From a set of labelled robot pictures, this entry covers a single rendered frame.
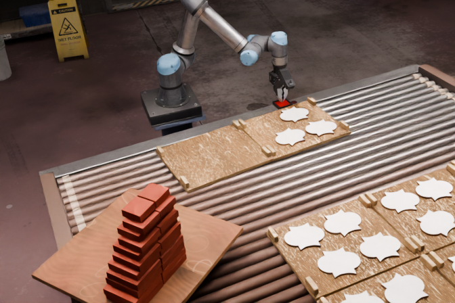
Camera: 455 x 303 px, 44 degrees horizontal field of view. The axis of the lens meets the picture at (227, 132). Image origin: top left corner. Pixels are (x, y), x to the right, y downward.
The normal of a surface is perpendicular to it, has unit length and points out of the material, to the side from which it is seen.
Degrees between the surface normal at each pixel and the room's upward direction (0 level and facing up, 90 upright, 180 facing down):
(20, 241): 0
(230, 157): 0
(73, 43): 78
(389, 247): 0
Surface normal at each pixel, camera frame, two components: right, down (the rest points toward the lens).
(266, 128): -0.07, -0.84
